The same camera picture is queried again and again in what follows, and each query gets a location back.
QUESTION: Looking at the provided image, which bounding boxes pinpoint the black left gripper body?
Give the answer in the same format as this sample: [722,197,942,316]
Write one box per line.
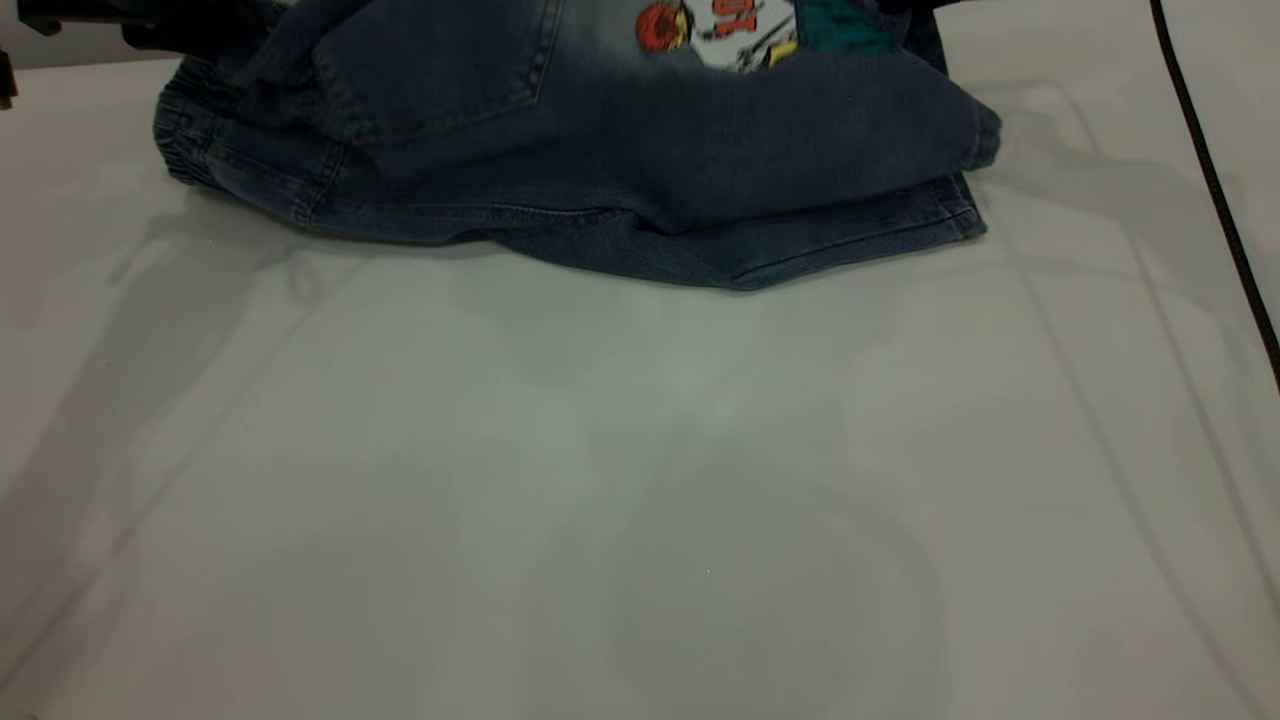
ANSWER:
[15,0,286,55]

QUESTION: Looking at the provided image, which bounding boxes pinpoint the blue denim shorts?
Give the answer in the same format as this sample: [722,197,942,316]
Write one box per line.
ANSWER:
[150,0,1003,293]

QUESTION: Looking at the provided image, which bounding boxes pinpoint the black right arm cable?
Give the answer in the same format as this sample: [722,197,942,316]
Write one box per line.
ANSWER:
[1148,0,1280,393]

